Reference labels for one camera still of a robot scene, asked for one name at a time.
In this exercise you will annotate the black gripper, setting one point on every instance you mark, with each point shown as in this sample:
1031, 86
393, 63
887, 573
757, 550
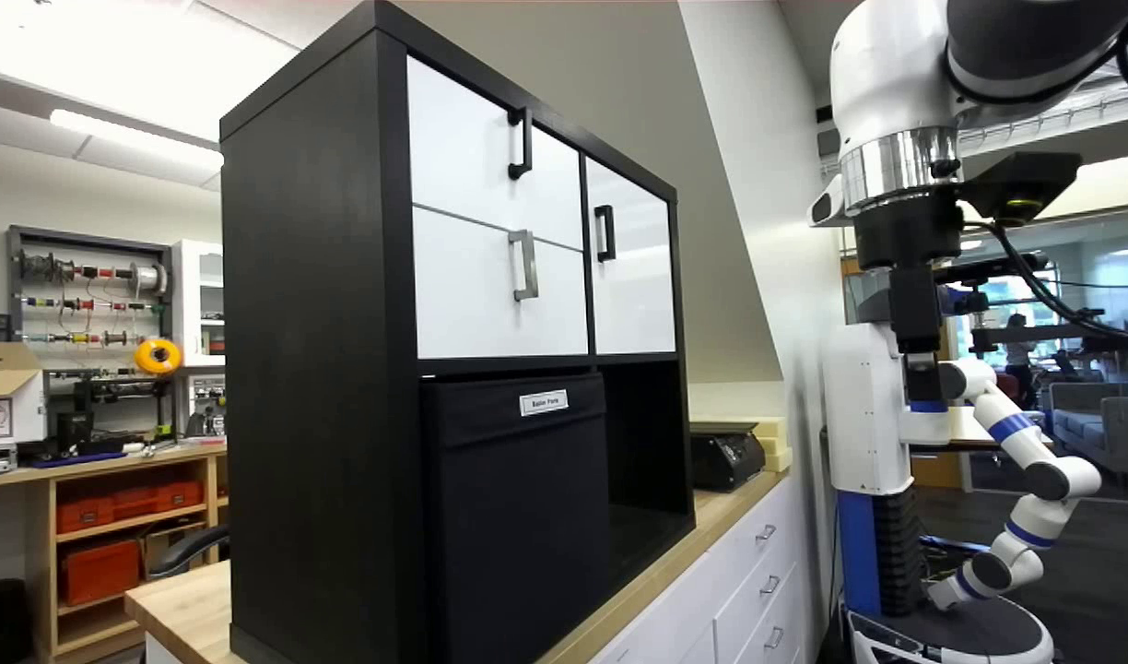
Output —
918, 308

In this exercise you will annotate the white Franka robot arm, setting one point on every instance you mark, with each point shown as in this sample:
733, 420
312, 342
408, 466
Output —
881, 75

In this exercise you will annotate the white and blue mobile robot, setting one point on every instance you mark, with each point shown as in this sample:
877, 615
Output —
862, 420

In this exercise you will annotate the black device on counter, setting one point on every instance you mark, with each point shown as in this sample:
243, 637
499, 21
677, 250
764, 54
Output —
722, 460

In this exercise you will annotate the white cabinet door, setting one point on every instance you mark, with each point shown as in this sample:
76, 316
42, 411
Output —
638, 288

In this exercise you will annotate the white counter cabinet wooden top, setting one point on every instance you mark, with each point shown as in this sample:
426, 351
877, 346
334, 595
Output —
733, 593

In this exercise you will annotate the black fabric storage bin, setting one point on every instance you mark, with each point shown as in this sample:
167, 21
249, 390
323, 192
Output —
513, 530

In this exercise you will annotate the black cube shelf cabinet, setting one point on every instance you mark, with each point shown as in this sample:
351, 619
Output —
317, 370

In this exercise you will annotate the yellow spool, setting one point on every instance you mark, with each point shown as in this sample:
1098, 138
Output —
161, 358

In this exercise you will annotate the row of small red bins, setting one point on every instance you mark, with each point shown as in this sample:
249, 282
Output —
125, 503

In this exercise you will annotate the grey tool pegboard rack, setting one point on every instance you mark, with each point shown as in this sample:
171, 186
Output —
87, 308

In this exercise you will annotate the large red bin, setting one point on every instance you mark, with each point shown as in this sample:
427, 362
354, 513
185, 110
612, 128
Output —
101, 573

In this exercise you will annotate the wooden workbench shelf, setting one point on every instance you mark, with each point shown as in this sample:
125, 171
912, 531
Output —
42, 541

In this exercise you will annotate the cardboard box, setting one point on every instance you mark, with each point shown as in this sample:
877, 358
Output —
5, 400

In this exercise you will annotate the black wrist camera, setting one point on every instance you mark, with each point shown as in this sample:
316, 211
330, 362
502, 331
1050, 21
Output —
1020, 186

